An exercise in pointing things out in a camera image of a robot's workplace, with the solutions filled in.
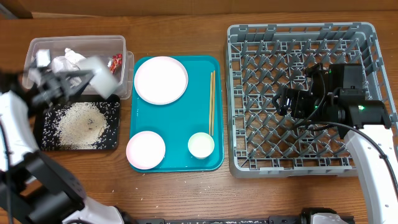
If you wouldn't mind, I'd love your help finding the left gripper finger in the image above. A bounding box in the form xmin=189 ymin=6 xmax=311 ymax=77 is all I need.
xmin=58 ymin=76 xmax=93 ymax=103
xmin=55 ymin=70 xmax=93 ymax=78

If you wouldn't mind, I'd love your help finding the white napkin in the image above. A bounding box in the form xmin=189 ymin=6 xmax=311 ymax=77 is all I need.
xmin=50 ymin=48 xmax=86 ymax=73

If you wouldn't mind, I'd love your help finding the pile of rice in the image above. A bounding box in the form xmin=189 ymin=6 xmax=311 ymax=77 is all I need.
xmin=42 ymin=101 xmax=121 ymax=150

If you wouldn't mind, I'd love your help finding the grey bowl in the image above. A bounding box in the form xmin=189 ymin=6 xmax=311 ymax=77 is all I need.
xmin=77 ymin=56 xmax=118 ymax=99

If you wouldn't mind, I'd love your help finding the red snack wrapper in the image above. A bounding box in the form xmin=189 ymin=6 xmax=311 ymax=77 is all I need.
xmin=108 ymin=54 xmax=123 ymax=74

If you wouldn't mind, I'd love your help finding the large white plate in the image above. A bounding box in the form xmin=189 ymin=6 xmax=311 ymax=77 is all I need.
xmin=134 ymin=56 xmax=188 ymax=105

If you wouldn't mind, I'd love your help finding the wooden chopstick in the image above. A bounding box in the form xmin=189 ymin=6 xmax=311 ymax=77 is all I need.
xmin=209 ymin=72 xmax=213 ymax=135
xmin=211 ymin=70 xmax=216 ymax=136

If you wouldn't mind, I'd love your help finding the small pink plate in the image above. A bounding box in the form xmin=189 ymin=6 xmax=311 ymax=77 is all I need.
xmin=126 ymin=131 xmax=166 ymax=170

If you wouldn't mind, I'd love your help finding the small white cup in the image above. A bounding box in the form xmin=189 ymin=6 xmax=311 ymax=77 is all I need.
xmin=188 ymin=132 xmax=215 ymax=159

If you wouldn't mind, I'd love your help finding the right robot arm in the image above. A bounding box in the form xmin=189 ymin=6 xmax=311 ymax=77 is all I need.
xmin=272 ymin=63 xmax=397 ymax=223

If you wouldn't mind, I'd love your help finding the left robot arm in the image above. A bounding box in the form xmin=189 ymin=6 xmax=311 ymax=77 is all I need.
xmin=1 ymin=68 xmax=135 ymax=223

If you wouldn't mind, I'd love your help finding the clear plastic waste bin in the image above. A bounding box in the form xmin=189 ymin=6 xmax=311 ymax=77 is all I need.
xmin=24 ymin=35 xmax=134 ymax=100

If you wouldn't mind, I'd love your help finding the black food waste tray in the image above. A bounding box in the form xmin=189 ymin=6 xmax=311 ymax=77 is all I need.
xmin=30 ymin=94 xmax=121 ymax=152

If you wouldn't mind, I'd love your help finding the grey dishwasher rack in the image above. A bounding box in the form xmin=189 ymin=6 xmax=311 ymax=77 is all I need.
xmin=226 ymin=22 xmax=397 ymax=178

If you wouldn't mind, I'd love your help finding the teal serving tray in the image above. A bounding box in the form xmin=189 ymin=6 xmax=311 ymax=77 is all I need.
xmin=130 ymin=55 xmax=224 ymax=173

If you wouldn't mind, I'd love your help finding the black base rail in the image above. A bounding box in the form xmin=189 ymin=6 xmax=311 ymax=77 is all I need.
xmin=124 ymin=214 xmax=355 ymax=224

